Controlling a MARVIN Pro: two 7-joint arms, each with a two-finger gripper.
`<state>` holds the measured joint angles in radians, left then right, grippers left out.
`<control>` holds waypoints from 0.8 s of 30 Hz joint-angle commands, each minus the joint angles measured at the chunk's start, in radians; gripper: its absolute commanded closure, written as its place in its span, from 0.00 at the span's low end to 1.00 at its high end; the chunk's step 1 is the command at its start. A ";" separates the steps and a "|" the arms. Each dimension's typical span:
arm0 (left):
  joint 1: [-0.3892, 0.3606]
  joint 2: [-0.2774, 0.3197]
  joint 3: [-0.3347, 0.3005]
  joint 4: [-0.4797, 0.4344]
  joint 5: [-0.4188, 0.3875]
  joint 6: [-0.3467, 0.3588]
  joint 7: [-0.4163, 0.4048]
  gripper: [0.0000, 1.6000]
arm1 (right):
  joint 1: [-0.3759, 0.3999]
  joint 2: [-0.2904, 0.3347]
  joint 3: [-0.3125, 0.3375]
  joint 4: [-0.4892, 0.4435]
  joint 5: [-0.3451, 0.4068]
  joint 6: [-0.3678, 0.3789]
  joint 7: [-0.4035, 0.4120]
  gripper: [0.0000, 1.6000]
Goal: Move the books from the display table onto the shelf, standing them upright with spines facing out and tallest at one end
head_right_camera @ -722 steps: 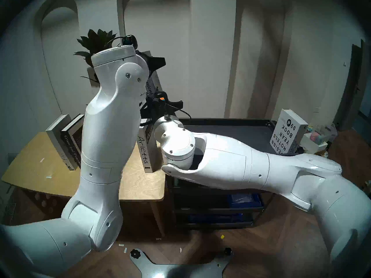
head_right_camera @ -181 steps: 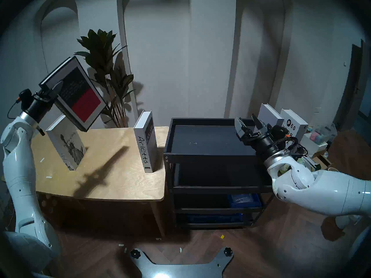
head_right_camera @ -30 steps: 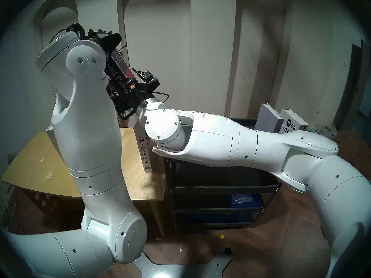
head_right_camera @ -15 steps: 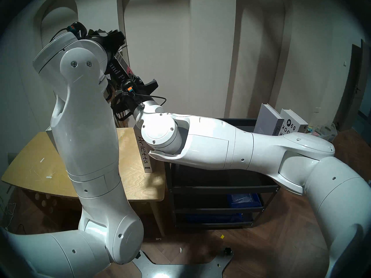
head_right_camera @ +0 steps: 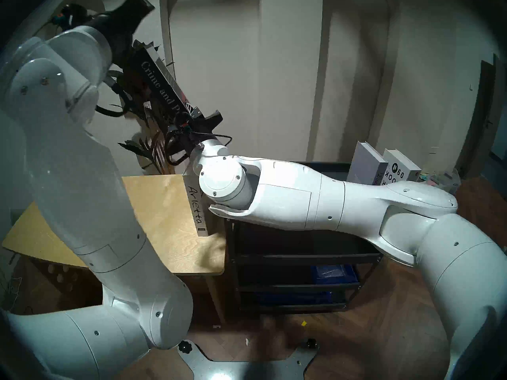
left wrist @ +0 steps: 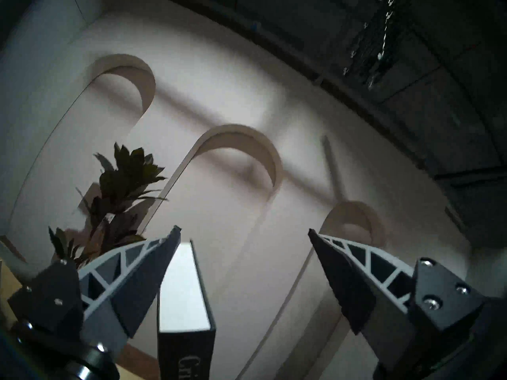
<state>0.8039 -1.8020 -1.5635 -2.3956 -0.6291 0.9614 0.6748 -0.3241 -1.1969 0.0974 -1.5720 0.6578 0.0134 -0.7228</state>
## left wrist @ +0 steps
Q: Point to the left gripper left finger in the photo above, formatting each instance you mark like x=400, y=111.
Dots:
x=134, y=280

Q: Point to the black Crime and Punishment book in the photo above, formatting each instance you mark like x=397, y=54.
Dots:
x=182, y=296

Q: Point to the dark green potted plant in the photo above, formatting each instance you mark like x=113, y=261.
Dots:
x=122, y=177

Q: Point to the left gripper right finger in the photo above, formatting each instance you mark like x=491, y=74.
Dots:
x=348, y=280

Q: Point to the light wooden display table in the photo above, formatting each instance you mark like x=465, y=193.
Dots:
x=138, y=361

